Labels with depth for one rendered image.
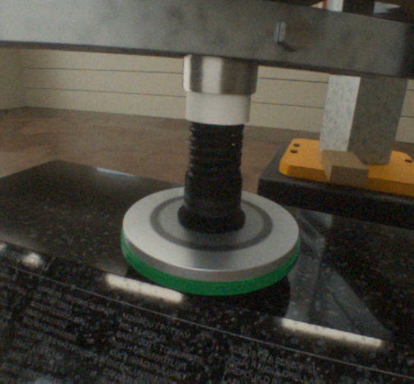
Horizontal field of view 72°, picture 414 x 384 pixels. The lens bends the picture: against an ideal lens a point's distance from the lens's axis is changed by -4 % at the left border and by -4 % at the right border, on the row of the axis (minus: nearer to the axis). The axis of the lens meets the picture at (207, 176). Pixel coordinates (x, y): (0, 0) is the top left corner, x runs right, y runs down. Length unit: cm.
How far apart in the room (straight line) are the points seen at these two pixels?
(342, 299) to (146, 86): 699
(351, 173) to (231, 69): 66
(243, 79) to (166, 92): 673
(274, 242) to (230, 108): 15
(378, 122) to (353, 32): 85
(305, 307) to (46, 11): 36
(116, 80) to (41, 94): 231
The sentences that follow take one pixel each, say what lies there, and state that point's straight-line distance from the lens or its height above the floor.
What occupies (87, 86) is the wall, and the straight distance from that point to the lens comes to 806.
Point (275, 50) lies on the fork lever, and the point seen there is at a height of 108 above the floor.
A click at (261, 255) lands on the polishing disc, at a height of 88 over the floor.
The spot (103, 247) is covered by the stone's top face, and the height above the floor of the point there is 83.
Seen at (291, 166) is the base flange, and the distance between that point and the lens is 102.
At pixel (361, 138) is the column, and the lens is 114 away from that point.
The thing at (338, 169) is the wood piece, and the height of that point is 82.
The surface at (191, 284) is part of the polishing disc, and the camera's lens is 29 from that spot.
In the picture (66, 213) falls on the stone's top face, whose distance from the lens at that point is 54.
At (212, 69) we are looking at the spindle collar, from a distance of 30.
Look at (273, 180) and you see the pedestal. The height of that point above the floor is 74.
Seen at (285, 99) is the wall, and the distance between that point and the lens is 648.
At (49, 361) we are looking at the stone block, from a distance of 41.
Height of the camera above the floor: 106
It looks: 19 degrees down
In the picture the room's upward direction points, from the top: 3 degrees clockwise
